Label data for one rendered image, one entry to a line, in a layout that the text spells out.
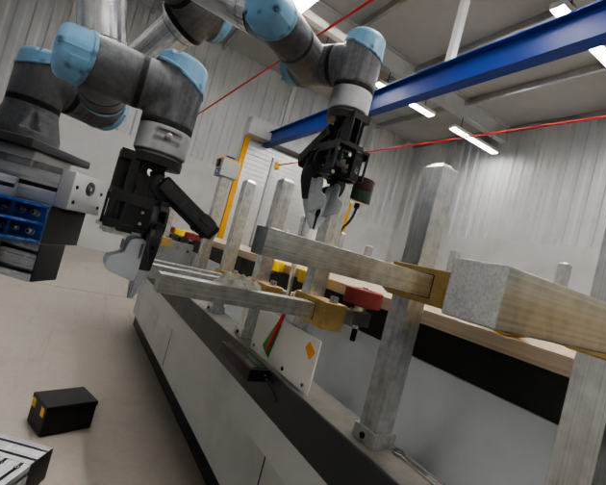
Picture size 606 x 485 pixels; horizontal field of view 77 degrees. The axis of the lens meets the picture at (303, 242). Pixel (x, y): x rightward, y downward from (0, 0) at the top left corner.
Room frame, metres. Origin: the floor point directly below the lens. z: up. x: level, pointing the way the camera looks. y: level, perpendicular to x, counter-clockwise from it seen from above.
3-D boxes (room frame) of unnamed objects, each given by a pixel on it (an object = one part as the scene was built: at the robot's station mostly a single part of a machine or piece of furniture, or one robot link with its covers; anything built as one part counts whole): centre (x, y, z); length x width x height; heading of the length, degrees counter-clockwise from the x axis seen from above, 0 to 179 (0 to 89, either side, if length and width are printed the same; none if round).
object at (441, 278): (0.56, -0.19, 0.95); 0.14 x 0.06 x 0.05; 31
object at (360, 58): (0.69, -0.01, 1.30); 0.09 x 0.08 x 0.11; 61
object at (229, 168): (1.44, 0.35, 1.18); 0.07 x 0.07 x 0.08; 31
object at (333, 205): (0.69, -0.03, 1.04); 0.06 x 0.03 x 0.09; 31
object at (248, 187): (1.22, 0.21, 0.89); 0.04 x 0.04 x 0.48; 31
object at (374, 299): (0.81, -0.15, 0.85); 0.08 x 0.08 x 0.11
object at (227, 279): (0.66, 0.09, 0.87); 0.09 x 0.07 x 0.02; 121
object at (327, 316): (0.77, -0.06, 0.85); 0.14 x 0.06 x 0.05; 31
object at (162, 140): (0.57, 0.24, 1.05); 0.08 x 0.08 x 0.05
